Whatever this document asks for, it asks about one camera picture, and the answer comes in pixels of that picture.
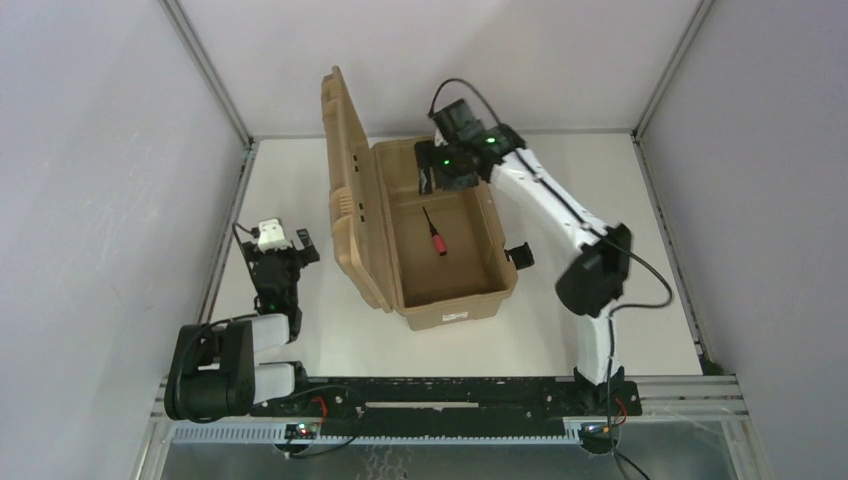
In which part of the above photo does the red handled black screwdriver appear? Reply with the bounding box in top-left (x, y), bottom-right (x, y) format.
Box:
top-left (422, 207), bottom-right (447, 257)

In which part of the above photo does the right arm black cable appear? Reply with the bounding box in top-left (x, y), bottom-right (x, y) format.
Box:
top-left (427, 78), bottom-right (674, 480)

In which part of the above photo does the small green circuit board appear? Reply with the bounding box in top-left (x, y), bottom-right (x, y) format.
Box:
top-left (284, 422), bottom-right (320, 441)

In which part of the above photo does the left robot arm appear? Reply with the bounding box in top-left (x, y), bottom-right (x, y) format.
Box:
top-left (164, 227), bottom-right (320, 424)

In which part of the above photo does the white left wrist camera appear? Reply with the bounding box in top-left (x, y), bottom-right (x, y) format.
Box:
top-left (257, 218), bottom-right (290, 252)

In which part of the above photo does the tan plastic storage bin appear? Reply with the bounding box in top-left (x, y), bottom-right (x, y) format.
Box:
top-left (321, 67), bottom-right (518, 331)

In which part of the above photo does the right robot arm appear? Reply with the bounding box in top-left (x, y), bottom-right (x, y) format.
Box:
top-left (418, 99), bottom-right (632, 414)

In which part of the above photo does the black bin latch front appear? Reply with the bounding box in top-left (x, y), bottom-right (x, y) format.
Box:
top-left (504, 242), bottom-right (535, 271)

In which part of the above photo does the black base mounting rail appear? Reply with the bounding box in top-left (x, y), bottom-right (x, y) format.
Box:
top-left (250, 377), bottom-right (643, 440)

